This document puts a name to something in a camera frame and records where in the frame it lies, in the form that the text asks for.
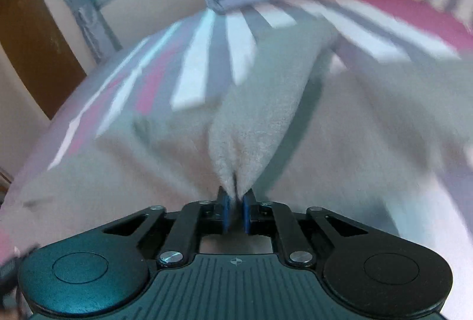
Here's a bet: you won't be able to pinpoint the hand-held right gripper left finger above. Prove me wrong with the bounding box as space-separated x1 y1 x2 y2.
101 187 233 268

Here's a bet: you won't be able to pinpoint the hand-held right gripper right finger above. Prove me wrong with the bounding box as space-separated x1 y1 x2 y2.
242 189 370 268

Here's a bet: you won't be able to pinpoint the grey-beige pants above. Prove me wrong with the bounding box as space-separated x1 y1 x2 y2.
0 22 473 258

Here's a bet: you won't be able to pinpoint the brown wooden door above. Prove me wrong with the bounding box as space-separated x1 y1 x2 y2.
0 0 87 119

